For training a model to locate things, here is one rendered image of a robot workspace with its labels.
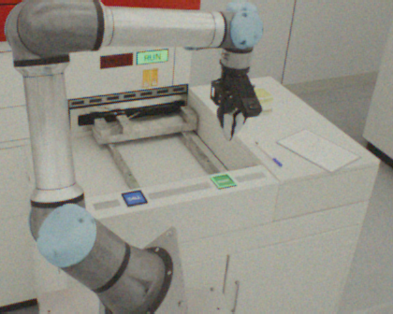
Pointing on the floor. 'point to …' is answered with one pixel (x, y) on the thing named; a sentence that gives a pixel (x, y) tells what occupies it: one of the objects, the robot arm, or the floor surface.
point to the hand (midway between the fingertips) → (230, 137)
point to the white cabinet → (258, 262)
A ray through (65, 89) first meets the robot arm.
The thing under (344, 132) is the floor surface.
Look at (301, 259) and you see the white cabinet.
